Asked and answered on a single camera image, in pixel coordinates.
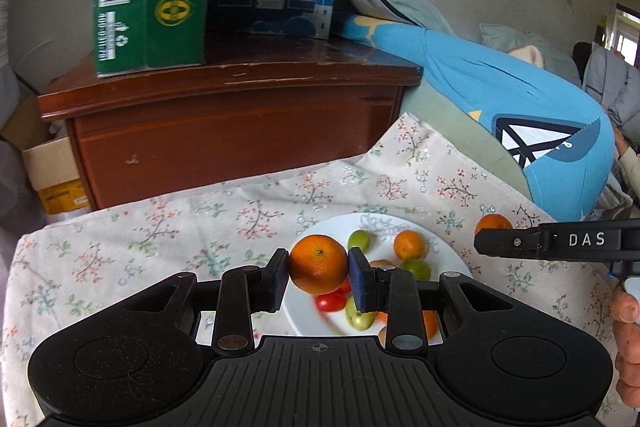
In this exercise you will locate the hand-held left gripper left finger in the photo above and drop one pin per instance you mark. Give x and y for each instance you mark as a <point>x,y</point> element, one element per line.
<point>277,279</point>

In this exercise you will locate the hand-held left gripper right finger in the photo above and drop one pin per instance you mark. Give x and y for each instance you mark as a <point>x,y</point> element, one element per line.
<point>360,279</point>

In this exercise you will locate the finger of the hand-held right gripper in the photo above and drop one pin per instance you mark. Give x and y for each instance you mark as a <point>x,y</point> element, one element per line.
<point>505,242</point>

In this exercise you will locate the red cherry tomato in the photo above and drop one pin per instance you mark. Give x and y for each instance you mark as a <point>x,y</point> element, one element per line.
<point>344,288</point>
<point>330,303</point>

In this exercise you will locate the orange tangerine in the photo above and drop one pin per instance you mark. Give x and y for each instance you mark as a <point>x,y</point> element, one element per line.
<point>410,244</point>
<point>318,264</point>
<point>431,324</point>
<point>492,224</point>

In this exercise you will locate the brown kiwi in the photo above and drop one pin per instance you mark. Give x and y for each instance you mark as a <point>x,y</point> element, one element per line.
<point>382,263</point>

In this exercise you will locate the green jujube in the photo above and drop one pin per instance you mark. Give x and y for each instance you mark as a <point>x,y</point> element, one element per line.
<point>361,321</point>
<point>359,238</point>
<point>417,269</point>

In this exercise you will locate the white patterned plate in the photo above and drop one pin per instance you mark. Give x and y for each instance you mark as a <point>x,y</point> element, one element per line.
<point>450,264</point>

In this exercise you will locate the tan longan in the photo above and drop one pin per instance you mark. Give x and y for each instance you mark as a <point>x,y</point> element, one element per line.
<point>384,336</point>

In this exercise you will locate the person's right hand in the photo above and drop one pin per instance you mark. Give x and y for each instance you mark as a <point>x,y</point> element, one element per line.
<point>627,347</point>

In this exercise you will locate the beige cloth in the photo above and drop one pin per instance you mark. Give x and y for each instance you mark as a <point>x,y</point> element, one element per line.
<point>630,162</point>

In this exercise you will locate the green bed sheet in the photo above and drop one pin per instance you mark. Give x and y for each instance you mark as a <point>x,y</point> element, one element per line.
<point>450,127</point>

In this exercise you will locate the floral tablecloth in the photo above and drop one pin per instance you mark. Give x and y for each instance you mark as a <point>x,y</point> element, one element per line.
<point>150,232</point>

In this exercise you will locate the brown wooden cabinet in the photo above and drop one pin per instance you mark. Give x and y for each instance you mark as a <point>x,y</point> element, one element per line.
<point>225,142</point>

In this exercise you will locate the blue pillow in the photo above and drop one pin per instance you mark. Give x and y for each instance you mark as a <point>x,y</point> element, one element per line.
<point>500,92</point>

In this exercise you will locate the grey quilt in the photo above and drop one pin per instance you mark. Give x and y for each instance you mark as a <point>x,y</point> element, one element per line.
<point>615,82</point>

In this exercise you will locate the cardboard box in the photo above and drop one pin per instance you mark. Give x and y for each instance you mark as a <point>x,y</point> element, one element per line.
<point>55,172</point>

